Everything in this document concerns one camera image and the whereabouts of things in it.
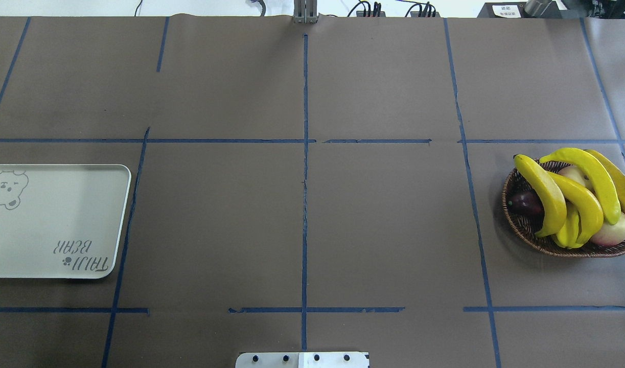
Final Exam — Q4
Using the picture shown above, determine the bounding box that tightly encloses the yellow banana carried to tray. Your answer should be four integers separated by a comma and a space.
539, 147, 621, 224

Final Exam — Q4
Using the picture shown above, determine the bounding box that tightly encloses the brown wicker basket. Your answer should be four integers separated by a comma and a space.
500, 168, 625, 258

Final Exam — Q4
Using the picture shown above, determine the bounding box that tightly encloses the yellow banana basket left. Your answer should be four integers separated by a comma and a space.
514, 154, 567, 238

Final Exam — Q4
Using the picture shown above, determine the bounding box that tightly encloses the yellow banana basket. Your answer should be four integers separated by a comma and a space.
514, 154, 567, 238
547, 171, 604, 247

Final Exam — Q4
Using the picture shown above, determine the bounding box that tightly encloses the yellow banana basket middle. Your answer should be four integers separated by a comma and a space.
547, 171, 604, 247

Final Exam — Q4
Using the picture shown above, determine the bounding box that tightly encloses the yellow banana basket outer edge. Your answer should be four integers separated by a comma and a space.
584, 149, 625, 214

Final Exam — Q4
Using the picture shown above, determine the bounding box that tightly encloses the black power adapter left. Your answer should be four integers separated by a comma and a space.
347, 1, 386, 18

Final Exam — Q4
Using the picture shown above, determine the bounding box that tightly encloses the black power adapter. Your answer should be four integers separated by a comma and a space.
347, 1, 386, 18
404, 2, 440, 18

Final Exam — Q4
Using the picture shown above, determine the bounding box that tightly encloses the black power adapter right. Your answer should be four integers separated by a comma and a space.
404, 2, 440, 18

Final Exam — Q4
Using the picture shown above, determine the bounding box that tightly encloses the dark purple plum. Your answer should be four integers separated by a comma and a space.
506, 190, 544, 217

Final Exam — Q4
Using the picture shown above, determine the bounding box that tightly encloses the black box with label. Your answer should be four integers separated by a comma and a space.
477, 1, 564, 19

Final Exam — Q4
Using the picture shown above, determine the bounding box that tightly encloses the pink white peach back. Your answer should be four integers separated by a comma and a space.
558, 165, 594, 193

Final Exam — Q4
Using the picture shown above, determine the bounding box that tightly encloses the pink white peach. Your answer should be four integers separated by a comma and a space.
558, 165, 594, 193
590, 212, 625, 247

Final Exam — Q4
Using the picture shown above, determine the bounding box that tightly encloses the white bear print tray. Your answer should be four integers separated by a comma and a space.
0, 165, 132, 279

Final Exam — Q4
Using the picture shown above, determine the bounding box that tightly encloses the metal cylinder weight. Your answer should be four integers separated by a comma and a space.
523, 0, 552, 18

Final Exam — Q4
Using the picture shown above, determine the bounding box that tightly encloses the pink white peach front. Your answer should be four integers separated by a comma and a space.
590, 212, 625, 247

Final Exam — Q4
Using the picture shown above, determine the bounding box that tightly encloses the aluminium frame post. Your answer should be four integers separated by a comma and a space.
293, 0, 319, 24

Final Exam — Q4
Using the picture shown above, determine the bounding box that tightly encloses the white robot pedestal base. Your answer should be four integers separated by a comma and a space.
235, 351, 371, 367

